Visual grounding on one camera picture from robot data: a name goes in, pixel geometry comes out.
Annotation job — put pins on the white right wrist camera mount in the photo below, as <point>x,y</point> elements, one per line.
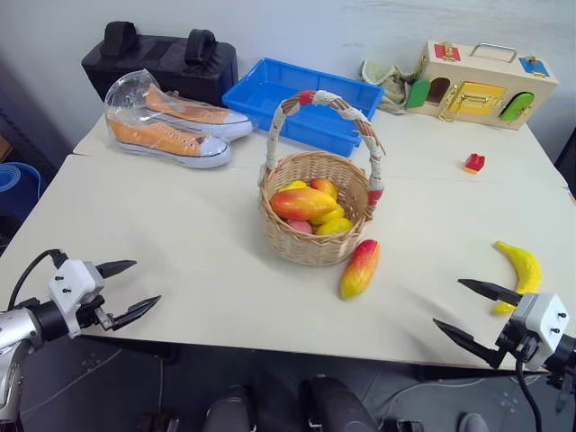
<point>546,324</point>

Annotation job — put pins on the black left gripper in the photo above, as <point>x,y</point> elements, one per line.
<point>92,316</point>

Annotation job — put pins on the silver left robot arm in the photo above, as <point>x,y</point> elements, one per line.
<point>18,328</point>

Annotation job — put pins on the large red-yellow toy mango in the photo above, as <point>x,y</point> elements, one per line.
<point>301,203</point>

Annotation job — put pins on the yellow toy banana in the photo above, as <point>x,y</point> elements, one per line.
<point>524,270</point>

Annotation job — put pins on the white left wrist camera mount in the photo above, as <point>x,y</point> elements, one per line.
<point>72,281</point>

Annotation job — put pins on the pink plastic toy food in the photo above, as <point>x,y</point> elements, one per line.
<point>299,226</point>

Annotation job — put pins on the blue rolled mat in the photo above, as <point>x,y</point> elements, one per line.
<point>18,186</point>

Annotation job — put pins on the pale green cloth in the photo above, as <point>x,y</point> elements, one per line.
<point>391,85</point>

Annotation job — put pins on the wooden lock toy box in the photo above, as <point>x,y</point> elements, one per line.
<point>486,67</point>

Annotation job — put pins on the orange canvas sneaker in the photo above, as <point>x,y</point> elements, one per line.
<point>198,112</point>
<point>166,139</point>

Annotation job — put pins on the small red-yellow toy fruit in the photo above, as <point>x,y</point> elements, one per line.
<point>324,186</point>

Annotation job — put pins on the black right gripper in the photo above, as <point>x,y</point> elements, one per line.
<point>513,342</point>

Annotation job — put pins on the dark rounded shape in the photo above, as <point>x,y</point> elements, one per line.
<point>231,407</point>

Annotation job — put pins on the red and yellow toy brick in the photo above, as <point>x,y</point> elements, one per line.
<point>475,163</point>

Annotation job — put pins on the blue plastic tray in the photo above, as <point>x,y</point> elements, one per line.
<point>270,90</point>

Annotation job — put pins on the yellow toy fruit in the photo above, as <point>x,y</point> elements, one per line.
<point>335,213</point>
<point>335,226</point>

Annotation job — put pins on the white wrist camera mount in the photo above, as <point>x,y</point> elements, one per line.
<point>72,281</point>
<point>546,324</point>

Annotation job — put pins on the clear plastic shoe bag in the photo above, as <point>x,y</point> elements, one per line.
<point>126,90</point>

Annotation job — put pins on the long red-yellow toy mango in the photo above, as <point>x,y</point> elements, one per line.
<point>360,268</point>

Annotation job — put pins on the small yellow toy lemon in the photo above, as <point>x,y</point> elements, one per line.
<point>293,185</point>

